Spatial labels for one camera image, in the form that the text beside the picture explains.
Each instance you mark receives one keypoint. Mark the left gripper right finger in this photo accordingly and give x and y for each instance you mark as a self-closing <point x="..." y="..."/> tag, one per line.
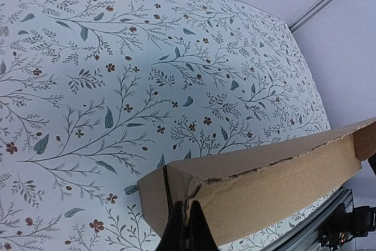
<point x="199" y="235"/>

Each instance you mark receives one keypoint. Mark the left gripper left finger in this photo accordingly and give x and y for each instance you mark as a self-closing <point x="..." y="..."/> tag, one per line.
<point x="174" y="235"/>

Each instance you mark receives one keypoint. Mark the brown cardboard box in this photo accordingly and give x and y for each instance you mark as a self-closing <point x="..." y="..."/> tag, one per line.
<point x="248" y="190"/>

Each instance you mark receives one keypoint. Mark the floral patterned table mat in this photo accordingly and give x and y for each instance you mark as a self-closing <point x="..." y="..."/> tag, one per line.
<point x="95" y="94"/>

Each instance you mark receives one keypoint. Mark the aluminium front rail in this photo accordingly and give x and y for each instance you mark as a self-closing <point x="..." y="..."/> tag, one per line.
<point x="305" y="235"/>

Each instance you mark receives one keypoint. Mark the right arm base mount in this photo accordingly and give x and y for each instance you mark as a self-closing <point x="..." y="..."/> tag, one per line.
<point x="342" y="227"/>

